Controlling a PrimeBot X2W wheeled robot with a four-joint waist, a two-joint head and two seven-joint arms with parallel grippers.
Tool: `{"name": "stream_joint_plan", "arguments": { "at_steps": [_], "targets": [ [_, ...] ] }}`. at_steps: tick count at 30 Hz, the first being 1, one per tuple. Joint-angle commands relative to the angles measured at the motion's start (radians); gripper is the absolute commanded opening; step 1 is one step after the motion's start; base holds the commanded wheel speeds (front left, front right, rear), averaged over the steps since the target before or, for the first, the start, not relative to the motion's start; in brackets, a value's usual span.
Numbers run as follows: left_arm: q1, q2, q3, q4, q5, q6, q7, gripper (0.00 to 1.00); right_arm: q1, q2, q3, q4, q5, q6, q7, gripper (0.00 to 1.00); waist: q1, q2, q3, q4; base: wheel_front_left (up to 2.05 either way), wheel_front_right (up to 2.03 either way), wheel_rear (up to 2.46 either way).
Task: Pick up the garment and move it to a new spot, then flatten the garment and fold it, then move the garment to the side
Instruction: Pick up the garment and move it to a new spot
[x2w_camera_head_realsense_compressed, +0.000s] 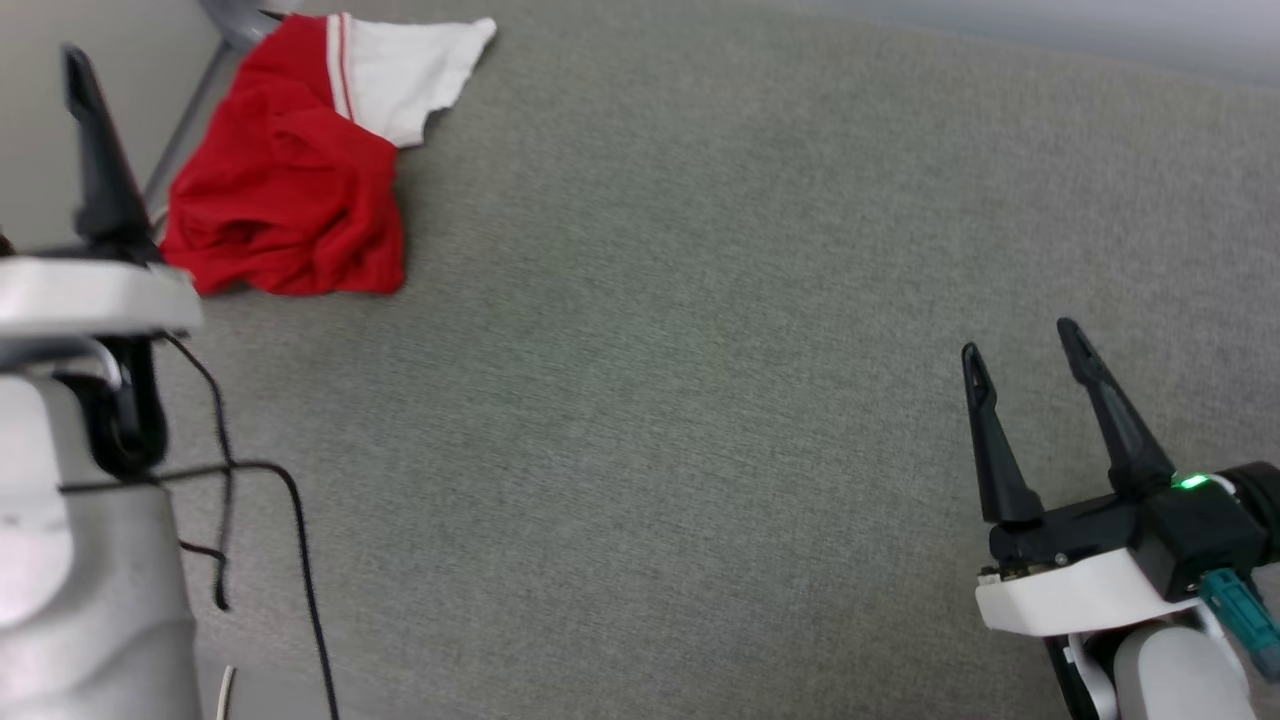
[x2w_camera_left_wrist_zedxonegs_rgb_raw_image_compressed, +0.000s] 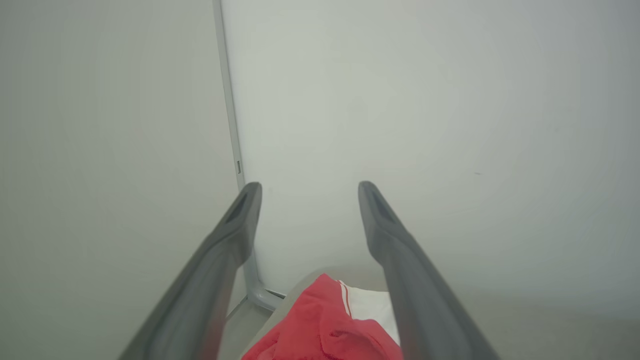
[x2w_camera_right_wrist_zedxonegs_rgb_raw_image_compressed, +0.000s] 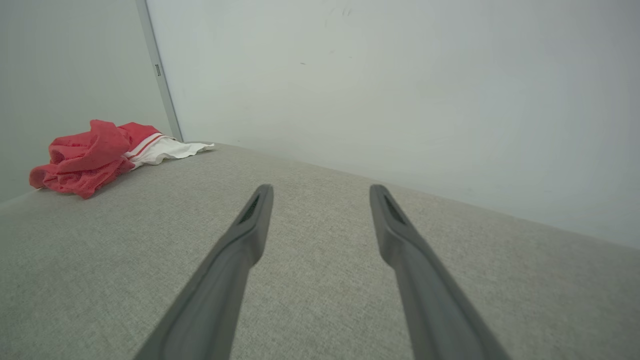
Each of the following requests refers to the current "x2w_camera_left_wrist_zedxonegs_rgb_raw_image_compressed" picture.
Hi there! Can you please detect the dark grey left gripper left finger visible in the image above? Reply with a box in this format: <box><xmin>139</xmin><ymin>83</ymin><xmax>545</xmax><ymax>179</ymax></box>
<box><xmin>117</xmin><ymin>181</ymin><xmax>263</xmax><ymax>360</ymax></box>

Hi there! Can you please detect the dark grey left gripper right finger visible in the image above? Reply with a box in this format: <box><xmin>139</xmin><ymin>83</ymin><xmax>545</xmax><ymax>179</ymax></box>
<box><xmin>357</xmin><ymin>180</ymin><xmax>501</xmax><ymax>360</ymax></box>

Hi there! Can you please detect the red and white basketball jersey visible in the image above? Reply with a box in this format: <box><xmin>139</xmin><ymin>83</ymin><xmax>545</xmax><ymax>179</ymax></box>
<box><xmin>241</xmin><ymin>273</ymin><xmax>404</xmax><ymax>360</ymax></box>

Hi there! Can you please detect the grey fabric sofa cushion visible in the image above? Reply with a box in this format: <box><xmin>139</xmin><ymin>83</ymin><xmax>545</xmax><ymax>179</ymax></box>
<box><xmin>240</xmin><ymin>266</ymin><xmax>640</xmax><ymax>360</ymax></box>

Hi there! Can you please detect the grey metal frame pole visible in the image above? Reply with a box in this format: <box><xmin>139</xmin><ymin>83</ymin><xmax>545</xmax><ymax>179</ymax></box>
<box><xmin>212</xmin><ymin>0</ymin><xmax>287</xmax><ymax>312</ymax></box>

